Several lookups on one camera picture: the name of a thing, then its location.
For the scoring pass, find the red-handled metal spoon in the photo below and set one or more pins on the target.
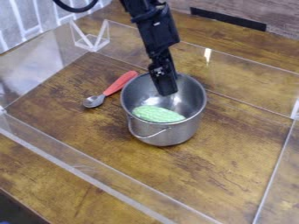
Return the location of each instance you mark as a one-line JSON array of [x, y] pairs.
[[95, 100]]

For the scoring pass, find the black strip on table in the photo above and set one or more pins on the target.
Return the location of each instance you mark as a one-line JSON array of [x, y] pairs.
[[229, 19]]

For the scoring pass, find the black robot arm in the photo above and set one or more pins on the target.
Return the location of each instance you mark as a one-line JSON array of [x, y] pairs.
[[154, 20]]

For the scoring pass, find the green bumpy gourd toy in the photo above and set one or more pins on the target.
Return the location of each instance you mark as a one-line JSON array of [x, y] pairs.
[[157, 114]]

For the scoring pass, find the clear acrylic corner bracket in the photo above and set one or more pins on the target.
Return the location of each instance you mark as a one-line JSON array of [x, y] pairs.
[[90, 42]]

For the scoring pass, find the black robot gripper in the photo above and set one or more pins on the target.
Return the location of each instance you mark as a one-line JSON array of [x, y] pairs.
[[155, 23]]

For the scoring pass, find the silver metal pot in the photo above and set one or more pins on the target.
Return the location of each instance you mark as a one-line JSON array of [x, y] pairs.
[[187, 102]]

